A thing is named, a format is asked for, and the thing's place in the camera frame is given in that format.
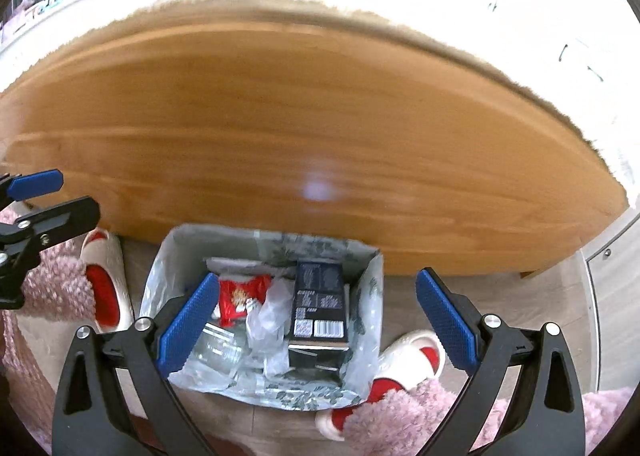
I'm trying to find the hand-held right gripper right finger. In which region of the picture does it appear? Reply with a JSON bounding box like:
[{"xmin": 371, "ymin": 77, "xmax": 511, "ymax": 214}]
[{"xmin": 416, "ymin": 268, "xmax": 585, "ymax": 456}]

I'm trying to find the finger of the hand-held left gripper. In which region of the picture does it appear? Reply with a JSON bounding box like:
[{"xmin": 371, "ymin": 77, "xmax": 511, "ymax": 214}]
[
  {"xmin": 0, "ymin": 169, "xmax": 65, "ymax": 201},
  {"xmin": 0, "ymin": 195, "xmax": 101, "ymax": 264}
]

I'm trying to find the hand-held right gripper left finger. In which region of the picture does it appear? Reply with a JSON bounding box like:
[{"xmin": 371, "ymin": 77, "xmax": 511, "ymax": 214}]
[{"xmin": 51, "ymin": 272, "xmax": 221, "ymax": 456}]

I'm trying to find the floral plastic-lined trash bin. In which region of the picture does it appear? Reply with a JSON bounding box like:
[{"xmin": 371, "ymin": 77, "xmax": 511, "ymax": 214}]
[{"xmin": 139, "ymin": 223, "xmax": 385, "ymax": 409}]

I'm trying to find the white plastic bag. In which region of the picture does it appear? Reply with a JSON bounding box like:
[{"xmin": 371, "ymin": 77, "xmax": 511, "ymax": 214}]
[{"xmin": 245, "ymin": 278, "xmax": 296, "ymax": 377}]

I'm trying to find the dark blue carton box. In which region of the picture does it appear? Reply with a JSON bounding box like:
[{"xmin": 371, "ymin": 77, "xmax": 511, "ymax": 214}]
[{"xmin": 287, "ymin": 260, "xmax": 351, "ymax": 379}]

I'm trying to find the red snack packet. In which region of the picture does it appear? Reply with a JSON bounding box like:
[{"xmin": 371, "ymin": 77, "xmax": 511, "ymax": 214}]
[{"xmin": 217, "ymin": 273, "xmax": 274, "ymax": 329}]

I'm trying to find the white red slipper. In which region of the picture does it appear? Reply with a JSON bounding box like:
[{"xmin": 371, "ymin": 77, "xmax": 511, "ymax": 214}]
[
  {"xmin": 315, "ymin": 330, "xmax": 447, "ymax": 442},
  {"xmin": 79, "ymin": 230, "xmax": 135, "ymax": 334}
]

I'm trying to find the person's right leg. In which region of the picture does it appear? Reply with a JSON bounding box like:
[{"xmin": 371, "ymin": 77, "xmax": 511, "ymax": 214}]
[{"xmin": 345, "ymin": 378, "xmax": 640, "ymax": 456}]

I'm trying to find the wooden windowsill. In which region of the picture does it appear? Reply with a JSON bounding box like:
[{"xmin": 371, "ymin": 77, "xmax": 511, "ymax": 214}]
[{"xmin": 0, "ymin": 0, "xmax": 115, "ymax": 54}]

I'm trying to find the wooden bed frame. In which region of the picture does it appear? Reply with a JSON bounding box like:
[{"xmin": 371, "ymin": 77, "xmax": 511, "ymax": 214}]
[{"xmin": 0, "ymin": 0, "xmax": 632, "ymax": 281}]

